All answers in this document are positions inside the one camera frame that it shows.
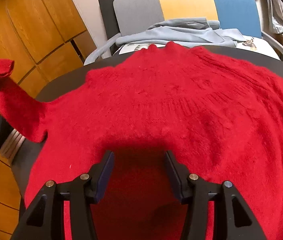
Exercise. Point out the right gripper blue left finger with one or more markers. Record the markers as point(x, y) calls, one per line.
point(99, 177)

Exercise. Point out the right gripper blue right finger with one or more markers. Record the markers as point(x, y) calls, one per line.
point(178, 174)

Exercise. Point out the light grey blue hoodie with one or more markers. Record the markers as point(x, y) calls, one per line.
point(187, 32)

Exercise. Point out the black leather cushion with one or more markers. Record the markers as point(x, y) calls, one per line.
point(220, 115)

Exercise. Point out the red knit sweater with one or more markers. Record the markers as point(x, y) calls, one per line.
point(122, 217)

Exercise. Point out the grey yellow blue chair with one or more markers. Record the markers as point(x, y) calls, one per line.
point(135, 16)

